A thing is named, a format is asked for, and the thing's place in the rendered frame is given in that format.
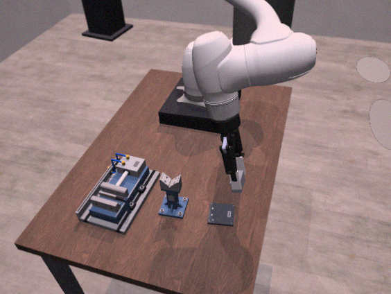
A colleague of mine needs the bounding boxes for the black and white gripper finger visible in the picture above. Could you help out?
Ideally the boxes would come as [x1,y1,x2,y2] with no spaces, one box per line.
[219,134,242,190]
[234,128,246,175]

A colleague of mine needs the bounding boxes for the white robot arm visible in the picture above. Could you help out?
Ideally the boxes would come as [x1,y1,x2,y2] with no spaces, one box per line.
[176,0,316,121]

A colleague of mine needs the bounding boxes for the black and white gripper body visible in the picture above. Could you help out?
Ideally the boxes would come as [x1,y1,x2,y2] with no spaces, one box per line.
[211,113,241,146]

